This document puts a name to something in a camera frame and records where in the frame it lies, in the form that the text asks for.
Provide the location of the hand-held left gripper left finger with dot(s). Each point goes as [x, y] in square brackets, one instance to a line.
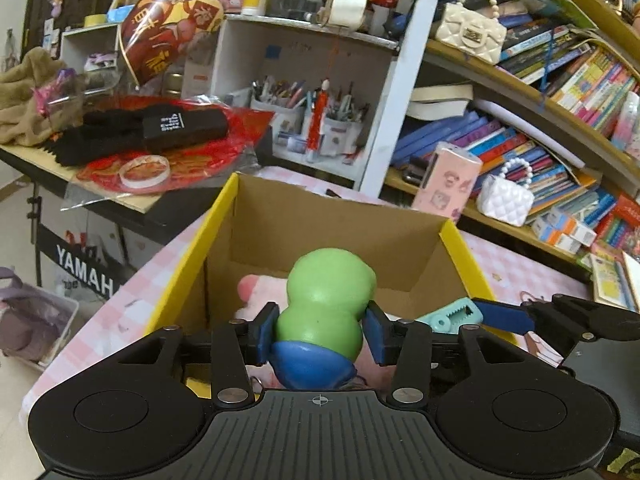
[267, 332]

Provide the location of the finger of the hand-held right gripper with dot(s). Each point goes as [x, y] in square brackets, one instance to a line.
[500, 315]

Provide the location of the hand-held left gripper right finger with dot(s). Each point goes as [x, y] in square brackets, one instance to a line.
[377, 332]

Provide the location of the pink plush pig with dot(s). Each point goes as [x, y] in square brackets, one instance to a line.
[260, 295]

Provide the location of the green and blue toy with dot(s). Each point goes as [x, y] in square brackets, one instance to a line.
[320, 300]

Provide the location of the yellow cardboard box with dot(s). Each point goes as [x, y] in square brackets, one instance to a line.
[320, 220]

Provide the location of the pink checkered printed desk mat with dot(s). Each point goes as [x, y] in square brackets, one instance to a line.
[525, 275]

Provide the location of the pile of workbooks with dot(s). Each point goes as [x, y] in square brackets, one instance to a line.
[610, 280]

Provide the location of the orange and blue carton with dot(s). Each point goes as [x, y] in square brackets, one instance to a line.
[577, 239]
[552, 225]

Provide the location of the pink cylinder container with stickers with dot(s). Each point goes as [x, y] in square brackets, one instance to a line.
[445, 185]

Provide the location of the red boxed book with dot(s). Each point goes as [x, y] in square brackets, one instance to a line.
[630, 207]

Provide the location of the black electric keyboard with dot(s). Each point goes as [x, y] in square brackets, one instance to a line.
[150, 212]

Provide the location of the row of colourful children's books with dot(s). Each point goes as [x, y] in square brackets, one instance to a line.
[500, 145]

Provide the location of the wooden bookshelf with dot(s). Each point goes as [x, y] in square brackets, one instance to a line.
[590, 170]

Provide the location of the red foil bag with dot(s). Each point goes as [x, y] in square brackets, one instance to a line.
[210, 160]

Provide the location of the black keyboard stand banner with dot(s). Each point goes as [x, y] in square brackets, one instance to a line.
[85, 267]

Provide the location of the clear tape roll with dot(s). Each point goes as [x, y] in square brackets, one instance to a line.
[145, 172]

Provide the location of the white pen holder with pens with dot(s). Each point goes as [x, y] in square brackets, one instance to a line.
[280, 115]
[345, 130]

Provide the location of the thick cream paperback book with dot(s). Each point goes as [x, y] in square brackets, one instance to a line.
[445, 92]
[440, 110]

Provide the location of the red firecracker ornament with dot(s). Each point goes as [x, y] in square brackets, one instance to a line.
[317, 120]

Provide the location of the white shelf unit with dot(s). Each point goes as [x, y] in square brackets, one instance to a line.
[400, 110]

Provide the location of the pastel rainbow bottle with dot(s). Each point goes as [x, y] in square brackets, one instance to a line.
[627, 120]

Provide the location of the black knitted gloves with label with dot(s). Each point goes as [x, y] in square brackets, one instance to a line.
[140, 135]

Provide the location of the clear bin with purple bag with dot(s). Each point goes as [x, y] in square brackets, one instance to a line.
[30, 315]

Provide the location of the row of slim bright books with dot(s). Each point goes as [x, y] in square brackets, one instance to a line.
[585, 75]

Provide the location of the cream quilted handbag gold clasp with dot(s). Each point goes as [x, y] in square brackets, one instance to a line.
[470, 30]

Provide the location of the red and gold foil decoration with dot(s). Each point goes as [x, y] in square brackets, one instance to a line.
[170, 25]

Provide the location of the dark glass jar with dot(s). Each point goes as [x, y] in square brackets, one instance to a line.
[306, 2]

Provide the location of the brown fleece cloth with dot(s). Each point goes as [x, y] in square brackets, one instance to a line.
[30, 90]

